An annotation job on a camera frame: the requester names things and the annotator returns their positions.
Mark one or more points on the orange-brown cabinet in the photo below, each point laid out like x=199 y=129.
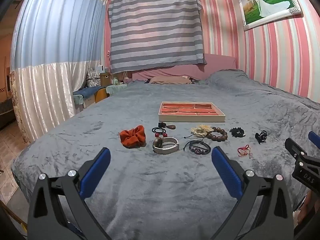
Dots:
x=101 y=95

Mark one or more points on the cream flower scrunchie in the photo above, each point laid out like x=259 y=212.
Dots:
x=200 y=129

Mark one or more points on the floral storage box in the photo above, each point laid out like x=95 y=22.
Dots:
x=93 y=78

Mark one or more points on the beige pillow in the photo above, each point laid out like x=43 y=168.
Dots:
x=170 y=80

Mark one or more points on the small wooden box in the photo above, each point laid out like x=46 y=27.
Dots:
x=105 y=79

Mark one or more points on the black scrunchie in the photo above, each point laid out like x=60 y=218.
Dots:
x=237 y=132

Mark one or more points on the grey-blue plush blanket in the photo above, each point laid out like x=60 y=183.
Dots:
x=160 y=180

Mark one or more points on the grey striped hanging cloth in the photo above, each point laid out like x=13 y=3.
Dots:
x=155 y=30

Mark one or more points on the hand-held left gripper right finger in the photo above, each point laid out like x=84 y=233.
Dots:
x=226 y=172

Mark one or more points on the blue cushioned bench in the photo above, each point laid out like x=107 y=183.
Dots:
x=87 y=91

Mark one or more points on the brown teardrop pendant with knot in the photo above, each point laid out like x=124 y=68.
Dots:
x=170 y=127

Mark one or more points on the beige tray with brick lining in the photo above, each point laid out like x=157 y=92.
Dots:
x=190 y=118

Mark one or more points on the person's right forearm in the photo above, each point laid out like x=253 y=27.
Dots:
x=306 y=202

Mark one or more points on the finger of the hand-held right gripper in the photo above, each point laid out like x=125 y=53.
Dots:
x=293 y=147
x=314 y=137

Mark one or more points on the black hair clip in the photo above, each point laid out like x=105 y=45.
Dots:
x=260 y=136

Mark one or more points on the blue and white curtain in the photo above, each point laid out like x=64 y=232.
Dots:
x=55 y=35

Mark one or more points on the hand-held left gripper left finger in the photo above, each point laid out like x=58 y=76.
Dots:
x=96 y=172

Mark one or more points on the pink headboard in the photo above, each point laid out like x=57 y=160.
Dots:
x=217 y=63

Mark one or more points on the framed wedding photo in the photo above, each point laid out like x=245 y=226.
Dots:
x=270 y=2

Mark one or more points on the orange scrunchie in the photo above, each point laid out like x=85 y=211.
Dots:
x=132 y=136

